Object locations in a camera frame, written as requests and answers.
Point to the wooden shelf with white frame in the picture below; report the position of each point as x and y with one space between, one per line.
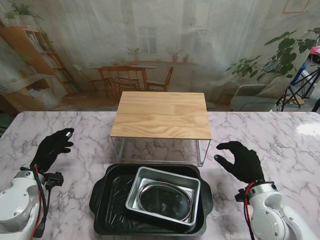
162 115

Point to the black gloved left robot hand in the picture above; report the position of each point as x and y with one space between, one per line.
52 147

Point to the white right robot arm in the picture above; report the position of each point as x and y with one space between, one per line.
270 215

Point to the printed room scene backdrop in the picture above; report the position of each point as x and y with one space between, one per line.
100 37

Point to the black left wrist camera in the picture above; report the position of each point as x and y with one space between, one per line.
53 180

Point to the black tripod stand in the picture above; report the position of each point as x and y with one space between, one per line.
290 95

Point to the blue board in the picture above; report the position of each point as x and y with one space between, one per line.
298 73

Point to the kidney-shaped steel tray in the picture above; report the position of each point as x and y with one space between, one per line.
165 200

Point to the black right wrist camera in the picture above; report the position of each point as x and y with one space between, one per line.
240 198

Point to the pink and red item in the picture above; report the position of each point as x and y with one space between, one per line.
316 50

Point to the silver rectangular baking tray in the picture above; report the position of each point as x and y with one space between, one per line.
145 176

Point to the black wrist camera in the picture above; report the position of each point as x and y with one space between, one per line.
53 180
240 198

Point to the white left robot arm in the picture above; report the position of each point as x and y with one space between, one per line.
17 200

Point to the large black baking tray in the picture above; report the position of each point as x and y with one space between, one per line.
112 195

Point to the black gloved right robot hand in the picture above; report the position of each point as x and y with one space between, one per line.
247 162

